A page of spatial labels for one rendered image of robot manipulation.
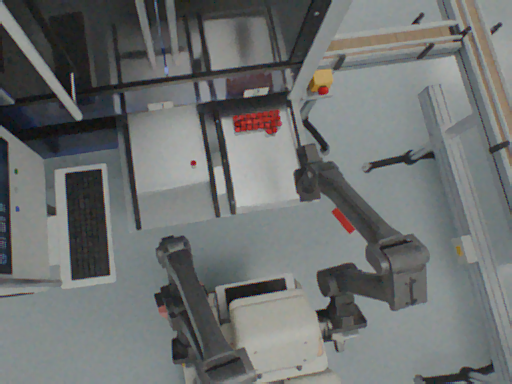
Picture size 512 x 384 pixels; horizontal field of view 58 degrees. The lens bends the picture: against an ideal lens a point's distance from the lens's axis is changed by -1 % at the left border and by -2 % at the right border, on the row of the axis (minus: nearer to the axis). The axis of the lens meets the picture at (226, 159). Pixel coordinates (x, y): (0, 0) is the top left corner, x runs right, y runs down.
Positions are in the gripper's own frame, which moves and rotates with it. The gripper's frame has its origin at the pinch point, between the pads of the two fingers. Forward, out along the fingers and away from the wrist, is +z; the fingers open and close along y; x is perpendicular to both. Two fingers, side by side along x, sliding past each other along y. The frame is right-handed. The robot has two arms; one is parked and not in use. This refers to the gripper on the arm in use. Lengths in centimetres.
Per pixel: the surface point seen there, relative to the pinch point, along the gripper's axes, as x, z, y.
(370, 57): -41, 17, 49
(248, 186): 14.1, 21.0, 6.8
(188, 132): 32.9, 21.5, 30.5
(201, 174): 30.5, 21.1, 13.9
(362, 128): -70, 110, 45
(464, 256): -80, 55, -33
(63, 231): 84, 29, 2
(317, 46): -8.0, -21.9, 38.6
